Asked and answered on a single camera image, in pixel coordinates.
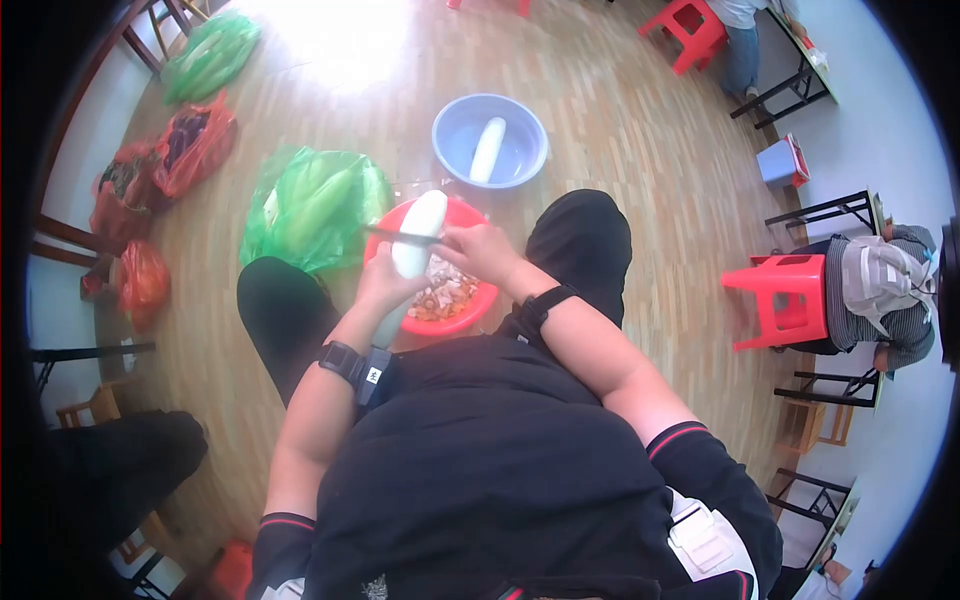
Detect person's left hand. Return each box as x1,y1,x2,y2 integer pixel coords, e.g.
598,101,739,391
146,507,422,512
352,241,435,318

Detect person's right hand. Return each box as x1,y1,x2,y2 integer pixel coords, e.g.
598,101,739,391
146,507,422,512
435,223,528,291

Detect person's left fingers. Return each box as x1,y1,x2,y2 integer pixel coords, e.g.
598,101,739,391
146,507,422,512
388,274,435,304

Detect person's right fingers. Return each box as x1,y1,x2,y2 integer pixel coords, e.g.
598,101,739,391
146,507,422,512
435,223,490,264

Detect long white radish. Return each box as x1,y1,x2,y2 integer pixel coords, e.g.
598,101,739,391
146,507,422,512
371,189,450,350

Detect dark peeling knife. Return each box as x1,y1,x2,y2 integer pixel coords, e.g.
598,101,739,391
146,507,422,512
365,225,445,247

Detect red plastic basin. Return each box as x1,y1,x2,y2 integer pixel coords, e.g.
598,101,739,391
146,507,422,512
363,196,501,337

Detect pile of vegetable peelings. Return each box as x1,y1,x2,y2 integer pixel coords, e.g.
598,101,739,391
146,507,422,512
408,255,483,324

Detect peeled white radish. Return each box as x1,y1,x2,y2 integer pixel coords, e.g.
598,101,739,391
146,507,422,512
468,116,509,185

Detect black wrist band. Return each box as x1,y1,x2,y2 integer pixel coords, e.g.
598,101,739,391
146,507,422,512
315,339,402,410
513,283,580,350

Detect person's legs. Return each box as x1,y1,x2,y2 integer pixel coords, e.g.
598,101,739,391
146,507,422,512
236,189,635,410

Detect green bag of radishes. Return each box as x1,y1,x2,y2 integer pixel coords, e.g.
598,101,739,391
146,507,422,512
238,144,395,275

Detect blue plastic basin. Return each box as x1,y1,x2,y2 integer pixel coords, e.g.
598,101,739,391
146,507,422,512
431,93,550,190

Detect person's body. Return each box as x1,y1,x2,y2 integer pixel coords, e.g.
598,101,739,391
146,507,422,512
247,330,785,600

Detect red bag of purple vegetables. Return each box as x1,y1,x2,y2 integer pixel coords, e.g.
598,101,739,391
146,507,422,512
152,91,239,200

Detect small red plastic bag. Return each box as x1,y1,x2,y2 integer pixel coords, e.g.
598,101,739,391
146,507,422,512
116,240,172,331

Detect red bag of dark vegetables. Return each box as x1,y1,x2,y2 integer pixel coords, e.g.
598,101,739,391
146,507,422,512
88,142,170,243

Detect green bag of vegetables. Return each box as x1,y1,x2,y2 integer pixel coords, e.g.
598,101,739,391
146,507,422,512
159,9,264,106

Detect red plastic stool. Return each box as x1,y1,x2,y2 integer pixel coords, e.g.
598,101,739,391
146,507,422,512
720,253,830,354
637,0,730,76

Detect small wooden chair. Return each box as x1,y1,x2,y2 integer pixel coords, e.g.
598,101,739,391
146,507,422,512
56,378,132,430

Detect small wooden stool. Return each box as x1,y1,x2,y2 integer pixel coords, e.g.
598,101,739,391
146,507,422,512
776,397,856,455

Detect black frame table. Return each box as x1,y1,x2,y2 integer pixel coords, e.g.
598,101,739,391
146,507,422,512
729,6,840,130
765,187,890,237
772,367,888,410
765,467,864,571
30,341,159,395

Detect dark wooden furniture frame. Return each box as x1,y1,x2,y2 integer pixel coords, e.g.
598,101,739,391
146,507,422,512
30,0,204,270

